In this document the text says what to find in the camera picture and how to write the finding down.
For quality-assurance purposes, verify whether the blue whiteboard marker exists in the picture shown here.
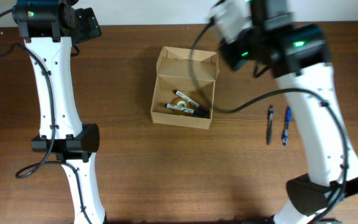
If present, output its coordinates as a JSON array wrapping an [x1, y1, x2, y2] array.
[[164, 103, 206, 116]]

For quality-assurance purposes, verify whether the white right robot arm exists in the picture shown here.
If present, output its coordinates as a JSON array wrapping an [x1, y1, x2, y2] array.
[[209, 1, 358, 223]]

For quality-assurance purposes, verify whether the yellow tape roll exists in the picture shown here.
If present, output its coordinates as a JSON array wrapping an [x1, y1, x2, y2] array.
[[170, 97, 195, 116]]

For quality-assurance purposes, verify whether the black gel pen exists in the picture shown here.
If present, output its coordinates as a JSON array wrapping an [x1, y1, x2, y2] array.
[[267, 105, 273, 145]]

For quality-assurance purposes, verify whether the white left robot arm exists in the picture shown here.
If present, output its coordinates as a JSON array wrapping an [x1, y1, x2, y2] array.
[[12, 0, 107, 223]]

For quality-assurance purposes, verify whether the black whiteboard marker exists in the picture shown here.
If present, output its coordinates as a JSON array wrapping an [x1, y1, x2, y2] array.
[[173, 90, 209, 113]]

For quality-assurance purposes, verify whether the brown cardboard box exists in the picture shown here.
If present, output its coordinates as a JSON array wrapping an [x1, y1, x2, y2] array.
[[150, 47, 219, 129]]

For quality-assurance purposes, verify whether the blue gel pen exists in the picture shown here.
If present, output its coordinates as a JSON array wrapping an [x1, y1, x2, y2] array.
[[282, 106, 291, 146]]

